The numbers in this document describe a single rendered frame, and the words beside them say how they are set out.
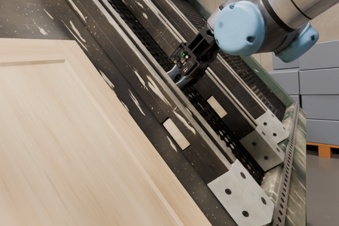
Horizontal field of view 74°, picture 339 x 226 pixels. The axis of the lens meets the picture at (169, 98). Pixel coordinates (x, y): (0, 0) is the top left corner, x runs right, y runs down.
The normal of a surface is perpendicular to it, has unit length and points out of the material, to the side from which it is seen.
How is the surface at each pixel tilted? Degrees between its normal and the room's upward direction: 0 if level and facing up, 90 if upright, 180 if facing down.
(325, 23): 90
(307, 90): 90
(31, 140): 53
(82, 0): 90
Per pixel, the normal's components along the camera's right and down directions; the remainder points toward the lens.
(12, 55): 0.60, -0.62
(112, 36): -0.51, 0.19
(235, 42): -0.73, 0.20
